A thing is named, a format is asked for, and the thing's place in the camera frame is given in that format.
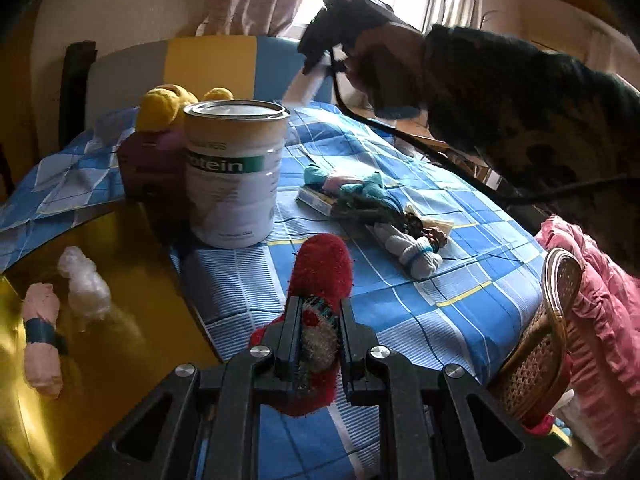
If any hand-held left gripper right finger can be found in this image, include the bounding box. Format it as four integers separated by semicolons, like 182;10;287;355
340;297;566;480

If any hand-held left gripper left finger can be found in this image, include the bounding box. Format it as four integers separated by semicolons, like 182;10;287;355
75;296;307;480

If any red christmas sock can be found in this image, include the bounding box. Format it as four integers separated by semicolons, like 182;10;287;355
248;234;355;418

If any white sock roll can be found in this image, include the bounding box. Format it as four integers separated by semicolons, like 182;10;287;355
382;225;445;281

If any beaded black hair tie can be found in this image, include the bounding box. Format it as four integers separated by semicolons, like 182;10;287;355
404;212;450;257

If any gold tray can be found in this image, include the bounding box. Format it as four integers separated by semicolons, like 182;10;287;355
0;202;223;480

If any person's right forearm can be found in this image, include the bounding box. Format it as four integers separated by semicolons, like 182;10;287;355
422;24;640;281

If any person's right hand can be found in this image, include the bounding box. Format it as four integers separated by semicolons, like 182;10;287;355
345;25;431;118

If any blue checked cloth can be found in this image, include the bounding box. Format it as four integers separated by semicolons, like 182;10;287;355
0;101;551;480

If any grey yellow blue headboard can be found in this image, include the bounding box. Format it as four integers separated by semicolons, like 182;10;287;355
87;35;336;111

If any small blue box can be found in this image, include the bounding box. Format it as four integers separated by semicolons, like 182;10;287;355
296;185;342;217

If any white tin can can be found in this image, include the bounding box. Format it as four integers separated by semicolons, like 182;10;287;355
182;100;292;250

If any teal sock bundle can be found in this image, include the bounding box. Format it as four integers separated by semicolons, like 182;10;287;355
303;164;388;207

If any wicker chair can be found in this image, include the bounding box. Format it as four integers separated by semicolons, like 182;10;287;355
487;247;586;428

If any yellow plush toy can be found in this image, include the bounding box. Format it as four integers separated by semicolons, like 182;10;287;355
136;85;235;133

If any white plastic bag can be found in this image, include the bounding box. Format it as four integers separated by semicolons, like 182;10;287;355
56;246;113;323

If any maroon box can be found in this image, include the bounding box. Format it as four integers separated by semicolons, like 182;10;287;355
116;127;192;241

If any pink fuzzy sock roll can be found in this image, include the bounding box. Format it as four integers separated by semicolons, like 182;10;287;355
21;282;68;400

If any pink ruffled cloth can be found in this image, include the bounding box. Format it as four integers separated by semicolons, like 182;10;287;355
535;215;640;461

